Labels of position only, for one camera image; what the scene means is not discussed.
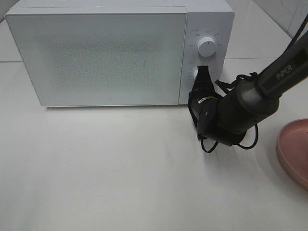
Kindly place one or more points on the pink round plate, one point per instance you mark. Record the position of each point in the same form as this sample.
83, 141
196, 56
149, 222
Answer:
292, 151

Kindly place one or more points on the white lower microwave knob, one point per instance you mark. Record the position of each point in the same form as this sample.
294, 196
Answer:
195, 74

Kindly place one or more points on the white microwave oven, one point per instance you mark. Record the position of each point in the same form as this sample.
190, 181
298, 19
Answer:
203, 17

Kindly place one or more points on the white upper microwave knob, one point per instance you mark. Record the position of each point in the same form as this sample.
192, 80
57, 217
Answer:
207, 46

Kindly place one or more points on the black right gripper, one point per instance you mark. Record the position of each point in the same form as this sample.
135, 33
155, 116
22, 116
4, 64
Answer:
203, 102

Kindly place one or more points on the white microwave door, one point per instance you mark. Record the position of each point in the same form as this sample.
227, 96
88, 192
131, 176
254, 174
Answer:
100, 60

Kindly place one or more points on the white microwave knob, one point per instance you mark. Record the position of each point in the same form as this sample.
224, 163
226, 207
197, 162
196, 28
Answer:
207, 46
195, 74

